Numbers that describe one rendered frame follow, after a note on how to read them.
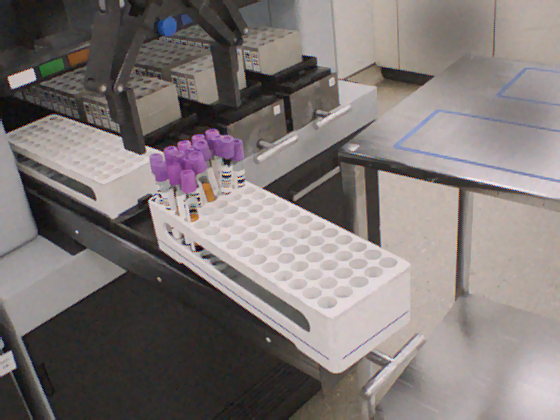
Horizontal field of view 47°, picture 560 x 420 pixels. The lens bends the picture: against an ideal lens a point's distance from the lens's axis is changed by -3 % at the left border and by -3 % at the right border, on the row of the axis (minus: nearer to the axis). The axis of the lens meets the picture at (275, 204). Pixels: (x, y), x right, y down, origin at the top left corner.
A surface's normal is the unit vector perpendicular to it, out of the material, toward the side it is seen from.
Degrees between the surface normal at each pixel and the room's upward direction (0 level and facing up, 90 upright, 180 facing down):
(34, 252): 0
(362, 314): 90
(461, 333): 0
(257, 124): 90
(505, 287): 0
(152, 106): 90
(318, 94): 90
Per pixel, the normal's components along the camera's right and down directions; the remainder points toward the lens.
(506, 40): -0.67, 0.44
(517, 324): -0.11, -0.86
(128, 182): 0.73, 0.27
